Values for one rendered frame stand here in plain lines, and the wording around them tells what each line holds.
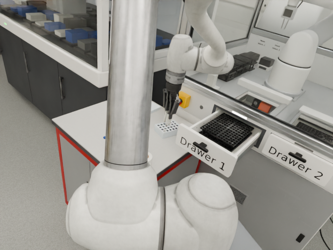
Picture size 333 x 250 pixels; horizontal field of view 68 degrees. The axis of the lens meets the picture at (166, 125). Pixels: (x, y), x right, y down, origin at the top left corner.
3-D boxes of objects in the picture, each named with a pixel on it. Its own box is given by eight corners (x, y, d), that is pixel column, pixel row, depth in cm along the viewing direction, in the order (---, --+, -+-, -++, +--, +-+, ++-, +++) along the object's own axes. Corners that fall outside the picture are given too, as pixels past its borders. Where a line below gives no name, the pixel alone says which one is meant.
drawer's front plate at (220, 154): (228, 178, 101) (236, 158, 95) (174, 143, 115) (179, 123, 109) (230, 176, 102) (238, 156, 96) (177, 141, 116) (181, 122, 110)
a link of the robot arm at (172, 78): (174, 74, 107) (171, 87, 110) (190, 72, 112) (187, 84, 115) (162, 66, 113) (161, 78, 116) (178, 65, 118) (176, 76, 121)
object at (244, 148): (228, 171, 102) (232, 160, 99) (180, 141, 115) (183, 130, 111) (264, 135, 129) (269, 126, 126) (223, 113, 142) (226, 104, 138)
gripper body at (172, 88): (162, 78, 116) (160, 95, 122) (173, 86, 111) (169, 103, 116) (175, 76, 120) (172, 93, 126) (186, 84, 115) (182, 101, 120)
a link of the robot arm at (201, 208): (234, 276, 60) (261, 218, 48) (159, 274, 58) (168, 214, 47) (219, 218, 73) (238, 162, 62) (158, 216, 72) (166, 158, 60)
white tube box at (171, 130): (162, 139, 126) (163, 133, 124) (153, 130, 131) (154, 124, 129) (181, 133, 132) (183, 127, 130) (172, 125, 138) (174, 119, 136)
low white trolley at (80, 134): (124, 281, 138) (133, 190, 96) (64, 211, 168) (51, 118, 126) (185, 218, 178) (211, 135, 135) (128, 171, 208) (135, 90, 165)
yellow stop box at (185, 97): (183, 109, 138) (186, 97, 134) (173, 103, 142) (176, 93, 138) (189, 106, 142) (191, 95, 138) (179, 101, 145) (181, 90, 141)
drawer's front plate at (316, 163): (324, 187, 105) (337, 168, 99) (261, 152, 119) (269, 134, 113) (325, 185, 106) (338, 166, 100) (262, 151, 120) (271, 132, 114)
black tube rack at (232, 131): (229, 157, 109) (233, 146, 106) (197, 138, 118) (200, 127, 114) (249, 138, 124) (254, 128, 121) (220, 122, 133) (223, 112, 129)
